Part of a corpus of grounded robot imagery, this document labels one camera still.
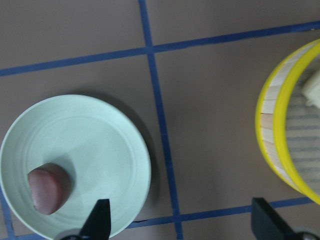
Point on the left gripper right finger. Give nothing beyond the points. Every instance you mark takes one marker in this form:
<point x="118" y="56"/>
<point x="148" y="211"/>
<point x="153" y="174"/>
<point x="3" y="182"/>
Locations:
<point x="267" y="224"/>

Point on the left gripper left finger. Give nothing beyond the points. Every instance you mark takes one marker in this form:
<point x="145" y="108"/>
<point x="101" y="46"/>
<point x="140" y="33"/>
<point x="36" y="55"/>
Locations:
<point x="98" y="224"/>

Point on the white steamed bun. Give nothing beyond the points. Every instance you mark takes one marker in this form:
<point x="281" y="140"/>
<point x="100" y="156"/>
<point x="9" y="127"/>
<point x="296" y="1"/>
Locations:
<point x="311" y="90"/>

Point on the lower yellow steamer layer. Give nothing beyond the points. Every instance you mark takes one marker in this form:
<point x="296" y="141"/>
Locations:
<point x="271" y="113"/>

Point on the brown steamed bun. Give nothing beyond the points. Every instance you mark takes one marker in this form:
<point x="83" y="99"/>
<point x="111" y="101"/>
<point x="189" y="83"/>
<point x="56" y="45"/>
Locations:
<point x="50" y="187"/>

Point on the light green plate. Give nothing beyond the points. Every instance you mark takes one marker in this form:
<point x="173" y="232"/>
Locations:
<point x="99" y="147"/>

